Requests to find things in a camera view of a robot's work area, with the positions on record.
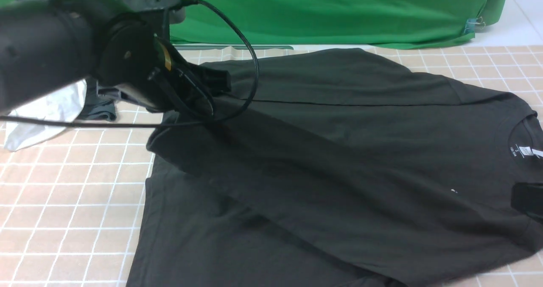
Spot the white crumpled garment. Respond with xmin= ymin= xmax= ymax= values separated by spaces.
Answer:
xmin=3 ymin=80 xmax=87 ymax=152

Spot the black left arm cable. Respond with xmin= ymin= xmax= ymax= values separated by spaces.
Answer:
xmin=0 ymin=0 xmax=259 ymax=129

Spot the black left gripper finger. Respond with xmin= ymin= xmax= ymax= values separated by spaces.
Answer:
xmin=193 ymin=65 xmax=232 ymax=96

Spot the dark gray crumpled garment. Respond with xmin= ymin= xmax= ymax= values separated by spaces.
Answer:
xmin=76 ymin=79 xmax=117 ymax=122

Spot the dark gray long-sleeved shirt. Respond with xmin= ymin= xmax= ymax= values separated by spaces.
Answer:
xmin=126 ymin=49 xmax=542 ymax=287

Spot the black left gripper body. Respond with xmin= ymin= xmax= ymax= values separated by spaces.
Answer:
xmin=96 ymin=21 xmax=215 ymax=119

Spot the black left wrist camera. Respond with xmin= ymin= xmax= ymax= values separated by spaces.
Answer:
xmin=117 ymin=0 xmax=186 ymax=34

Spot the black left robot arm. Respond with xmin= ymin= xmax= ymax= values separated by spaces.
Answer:
xmin=0 ymin=0 xmax=231 ymax=115

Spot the blue binder clip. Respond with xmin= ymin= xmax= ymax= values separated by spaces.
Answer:
xmin=463 ymin=17 xmax=486 ymax=35

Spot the green backdrop cloth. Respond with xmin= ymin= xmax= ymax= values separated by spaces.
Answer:
xmin=0 ymin=0 xmax=512 ymax=50

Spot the beige checkered tablecloth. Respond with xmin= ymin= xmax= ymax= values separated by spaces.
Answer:
xmin=0 ymin=45 xmax=542 ymax=287

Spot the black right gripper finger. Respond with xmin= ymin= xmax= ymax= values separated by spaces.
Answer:
xmin=511 ymin=183 xmax=543 ymax=220

